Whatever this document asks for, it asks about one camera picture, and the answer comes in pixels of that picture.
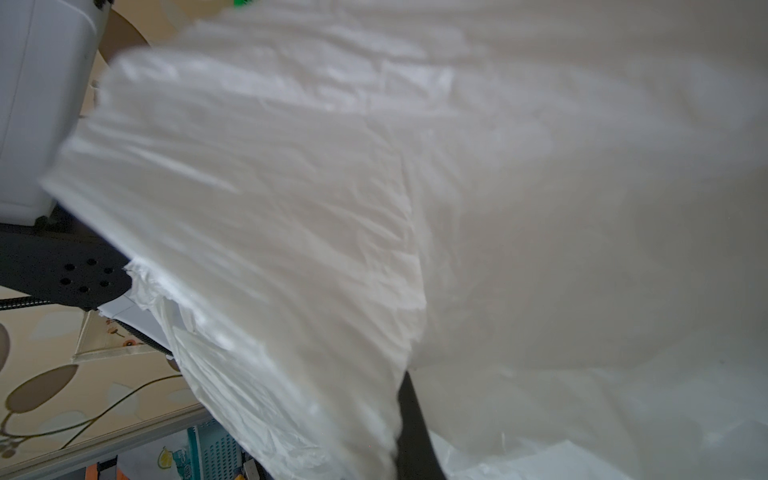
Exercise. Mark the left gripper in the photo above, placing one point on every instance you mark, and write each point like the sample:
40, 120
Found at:
59, 260

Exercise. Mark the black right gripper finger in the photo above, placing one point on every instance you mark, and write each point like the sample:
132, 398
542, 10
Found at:
416, 458

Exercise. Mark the white plastic bag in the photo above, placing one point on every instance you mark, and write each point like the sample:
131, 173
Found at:
550, 215

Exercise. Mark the cream floral tote bag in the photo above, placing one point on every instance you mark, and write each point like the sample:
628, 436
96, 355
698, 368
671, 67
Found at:
102, 338

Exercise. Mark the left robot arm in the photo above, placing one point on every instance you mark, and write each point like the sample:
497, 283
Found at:
47, 52

